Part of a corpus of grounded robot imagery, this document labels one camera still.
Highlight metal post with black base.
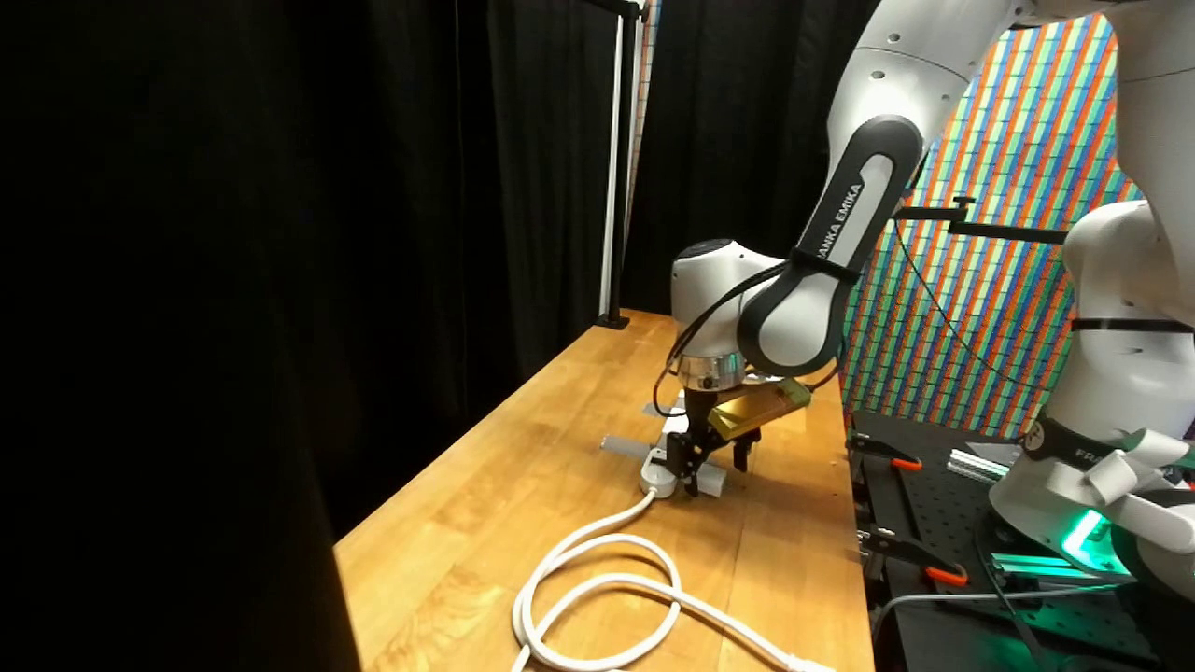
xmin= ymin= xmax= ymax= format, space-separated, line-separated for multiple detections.
xmin=595 ymin=0 xmax=636 ymax=333

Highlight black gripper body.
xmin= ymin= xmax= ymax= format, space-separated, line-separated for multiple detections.
xmin=677 ymin=390 xmax=738 ymax=466

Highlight colourful striped board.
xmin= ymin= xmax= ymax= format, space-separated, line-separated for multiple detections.
xmin=837 ymin=10 xmax=1141 ymax=441

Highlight black curtain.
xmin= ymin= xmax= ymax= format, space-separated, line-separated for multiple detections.
xmin=0 ymin=0 xmax=872 ymax=672

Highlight grey cable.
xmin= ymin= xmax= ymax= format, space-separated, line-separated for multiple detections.
xmin=868 ymin=577 xmax=1132 ymax=628

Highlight gold wrist camera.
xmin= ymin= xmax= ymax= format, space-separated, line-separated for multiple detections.
xmin=708 ymin=378 xmax=815 ymax=441

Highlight silver metal bar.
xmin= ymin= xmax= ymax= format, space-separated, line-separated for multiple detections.
xmin=987 ymin=550 xmax=1136 ymax=586

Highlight silver metal bracket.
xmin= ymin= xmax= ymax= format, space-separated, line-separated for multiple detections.
xmin=944 ymin=441 xmax=1020 ymax=484

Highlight black breadboard robot table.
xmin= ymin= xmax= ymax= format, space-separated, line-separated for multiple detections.
xmin=852 ymin=413 xmax=1195 ymax=672

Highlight black clamp orange handle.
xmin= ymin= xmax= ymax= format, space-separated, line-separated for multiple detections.
xmin=847 ymin=429 xmax=929 ymax=476
xmin=855 ymin=523 xmax=974 ymax=594

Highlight grey duct tape strip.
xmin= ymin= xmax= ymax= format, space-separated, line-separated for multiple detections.
xmin=596 ymin=429 xmax=661 ymax=458

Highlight white power strip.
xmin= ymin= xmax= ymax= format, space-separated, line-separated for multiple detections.
xmin=636 ymin=411 xmax=700 ymax=501

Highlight thin black hanging cable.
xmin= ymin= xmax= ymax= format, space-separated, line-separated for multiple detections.
xmin=882 ymin=225 xmax=1063 ymax=395

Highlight white power cord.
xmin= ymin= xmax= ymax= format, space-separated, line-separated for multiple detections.
xmin=509 ymin=481 xmax=806 ymax=672

